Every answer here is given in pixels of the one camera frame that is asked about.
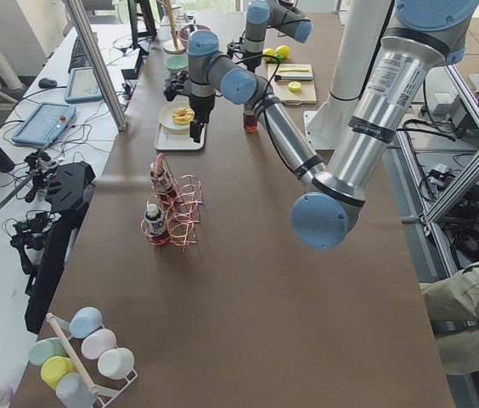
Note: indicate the white cup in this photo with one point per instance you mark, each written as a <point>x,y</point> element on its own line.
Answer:
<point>116,363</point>

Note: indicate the white wire cup rack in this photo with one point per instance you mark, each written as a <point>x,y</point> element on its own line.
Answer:
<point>105,389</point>

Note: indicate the wooden cutting board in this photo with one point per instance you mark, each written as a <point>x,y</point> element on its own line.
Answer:
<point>307,95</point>

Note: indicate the light blue cup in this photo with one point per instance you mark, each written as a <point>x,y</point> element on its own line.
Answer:
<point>86,321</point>

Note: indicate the blue teach pendant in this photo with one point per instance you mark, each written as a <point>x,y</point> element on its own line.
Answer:
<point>45,124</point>
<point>82,86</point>

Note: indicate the yellow lemon upper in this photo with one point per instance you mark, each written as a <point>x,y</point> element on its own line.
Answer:
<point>284,50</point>

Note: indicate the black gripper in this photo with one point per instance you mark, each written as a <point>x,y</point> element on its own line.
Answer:
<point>200,106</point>
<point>251,59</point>

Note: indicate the tea bottle front right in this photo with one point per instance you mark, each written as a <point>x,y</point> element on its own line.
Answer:
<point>155,224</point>

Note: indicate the person in beige clothes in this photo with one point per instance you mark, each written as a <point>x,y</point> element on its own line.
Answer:
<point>456,298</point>

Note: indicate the pink cup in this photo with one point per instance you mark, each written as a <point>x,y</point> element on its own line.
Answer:
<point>100,341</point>

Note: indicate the grey cup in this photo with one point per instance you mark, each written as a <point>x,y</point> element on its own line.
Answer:
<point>73,392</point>

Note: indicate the tea bottle white cap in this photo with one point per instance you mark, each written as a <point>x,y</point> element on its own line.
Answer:
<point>249,119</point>

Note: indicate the white serving tray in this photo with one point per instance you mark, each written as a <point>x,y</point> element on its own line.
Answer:
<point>178,141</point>

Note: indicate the copper wire bottle rack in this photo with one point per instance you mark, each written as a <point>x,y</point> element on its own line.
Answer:
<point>181,209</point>

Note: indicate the blue teach pendant near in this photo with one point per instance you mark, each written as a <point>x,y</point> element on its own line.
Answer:
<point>45,124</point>

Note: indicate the computer mouse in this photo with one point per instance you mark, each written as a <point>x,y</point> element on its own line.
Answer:
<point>47,83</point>

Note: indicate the aluminium frame post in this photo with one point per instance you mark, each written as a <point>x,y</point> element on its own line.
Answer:
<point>84,31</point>

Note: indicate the half lemon slice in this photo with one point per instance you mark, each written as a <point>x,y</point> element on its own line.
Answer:
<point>294,87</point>

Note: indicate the mint green bowl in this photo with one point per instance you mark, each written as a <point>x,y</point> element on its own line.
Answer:
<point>176,63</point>

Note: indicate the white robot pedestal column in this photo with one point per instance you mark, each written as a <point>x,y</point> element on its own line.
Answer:
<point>359,48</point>

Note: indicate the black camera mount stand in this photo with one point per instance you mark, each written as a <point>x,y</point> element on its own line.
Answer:
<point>42,241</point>

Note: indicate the steel muddler rod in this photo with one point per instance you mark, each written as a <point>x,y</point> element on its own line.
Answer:
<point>292,78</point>

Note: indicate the tea bottle front left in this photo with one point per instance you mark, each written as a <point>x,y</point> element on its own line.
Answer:
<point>161,181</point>

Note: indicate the yellow cup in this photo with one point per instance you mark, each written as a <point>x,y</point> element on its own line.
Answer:
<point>55,368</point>

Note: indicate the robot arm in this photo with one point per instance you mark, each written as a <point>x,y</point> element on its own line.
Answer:
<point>387,50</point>
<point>283,16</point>

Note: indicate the white round plate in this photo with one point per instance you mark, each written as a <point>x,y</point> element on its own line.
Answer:
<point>165,116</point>

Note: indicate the glazed ring doughnut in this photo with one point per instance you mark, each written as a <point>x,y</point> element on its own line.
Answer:
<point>182,116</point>

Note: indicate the green cup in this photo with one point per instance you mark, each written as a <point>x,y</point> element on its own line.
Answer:
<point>45,349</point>

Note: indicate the black keyboard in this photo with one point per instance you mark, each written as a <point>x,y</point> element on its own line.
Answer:
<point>78,56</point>

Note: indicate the green lime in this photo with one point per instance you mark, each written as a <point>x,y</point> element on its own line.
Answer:
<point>278,58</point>

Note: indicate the blue teach pendant far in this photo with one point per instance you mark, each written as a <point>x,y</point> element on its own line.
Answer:
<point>82,86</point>

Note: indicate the pink bowl with ice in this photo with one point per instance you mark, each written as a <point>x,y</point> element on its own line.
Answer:
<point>184,33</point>

